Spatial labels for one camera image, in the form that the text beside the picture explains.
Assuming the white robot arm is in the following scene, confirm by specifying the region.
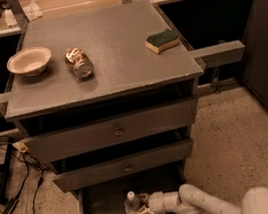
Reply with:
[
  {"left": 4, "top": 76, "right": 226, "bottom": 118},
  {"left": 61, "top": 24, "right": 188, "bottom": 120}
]
[{"left": 124, "top": 184, "right": 268, "bottom": 214}]

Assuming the black floor cable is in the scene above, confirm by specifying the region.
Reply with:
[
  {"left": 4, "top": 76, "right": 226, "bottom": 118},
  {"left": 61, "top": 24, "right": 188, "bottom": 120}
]
[{"left": 0, "top": 126, "right": 58, "bottom": 214}]

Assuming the grey middle drawer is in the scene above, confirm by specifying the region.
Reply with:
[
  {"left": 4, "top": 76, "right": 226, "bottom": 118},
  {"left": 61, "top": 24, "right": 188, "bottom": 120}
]
[{"left": 53, "top": 139, "right": 193, "bottom": 192}]

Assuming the grey horizontal rail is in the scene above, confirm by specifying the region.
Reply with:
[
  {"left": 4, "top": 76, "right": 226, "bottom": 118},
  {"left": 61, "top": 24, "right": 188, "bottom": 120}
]
[{"left": 190, "top": 40, "right": 245, "bottom": 68}]

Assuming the white paper bowl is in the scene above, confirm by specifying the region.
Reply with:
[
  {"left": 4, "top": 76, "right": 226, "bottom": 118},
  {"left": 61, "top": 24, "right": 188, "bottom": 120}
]
[{"left": 7, "top": 46, "right": 52, "bottom": 77}]

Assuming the green yellow sponge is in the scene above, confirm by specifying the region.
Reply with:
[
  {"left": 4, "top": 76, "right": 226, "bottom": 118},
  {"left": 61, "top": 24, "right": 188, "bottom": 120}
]
[{"left": 145, "top": 29, "right": 180, "bottom": 55}]

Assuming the black metal stand leg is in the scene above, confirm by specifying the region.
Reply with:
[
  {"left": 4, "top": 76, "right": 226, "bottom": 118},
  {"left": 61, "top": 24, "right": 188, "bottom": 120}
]
[{"left": 0, "top": 137, "right": 18, "bottom": 214}]

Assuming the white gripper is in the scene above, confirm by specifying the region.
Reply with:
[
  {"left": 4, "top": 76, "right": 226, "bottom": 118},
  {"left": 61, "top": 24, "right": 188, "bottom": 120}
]
[{"left": 128, "top": 191, "right": 181, "bottom": 214}]

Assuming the grey top drawer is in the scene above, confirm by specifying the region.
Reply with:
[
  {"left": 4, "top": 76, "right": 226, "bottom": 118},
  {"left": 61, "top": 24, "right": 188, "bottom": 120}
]
[{"left": 25, "top": 98, "right": 198, "bottom": 163}]

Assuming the white crumpled cloth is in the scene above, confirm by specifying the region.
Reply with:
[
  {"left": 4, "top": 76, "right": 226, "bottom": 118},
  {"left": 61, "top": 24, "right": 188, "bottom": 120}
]
[{"left": 23, "top": 1, "right": 43, "bottom": 21}]

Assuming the grey drawer cabinet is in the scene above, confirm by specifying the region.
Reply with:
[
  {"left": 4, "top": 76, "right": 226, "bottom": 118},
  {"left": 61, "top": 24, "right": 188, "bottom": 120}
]
[{"left": 5, "top": 1, "right": 202, "bottom": 214}]

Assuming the grey open bottom drawer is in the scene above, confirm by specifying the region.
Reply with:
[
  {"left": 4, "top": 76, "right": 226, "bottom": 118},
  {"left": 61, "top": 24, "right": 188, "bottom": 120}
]
[{"left": 71, "top": 158, "right": 204, "bottom": 214}]

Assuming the crushed metal can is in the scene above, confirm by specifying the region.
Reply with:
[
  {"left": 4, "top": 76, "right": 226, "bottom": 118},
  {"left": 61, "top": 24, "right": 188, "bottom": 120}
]
[{"left": 64, "top": 47, "right": 94, "bottom": 80}]

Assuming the clear plastic water bottle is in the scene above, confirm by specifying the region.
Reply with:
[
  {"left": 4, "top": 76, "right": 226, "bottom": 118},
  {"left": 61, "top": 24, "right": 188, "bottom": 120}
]
[{"left": 124, "top": 191, "right": 141, "bottom": 214}]

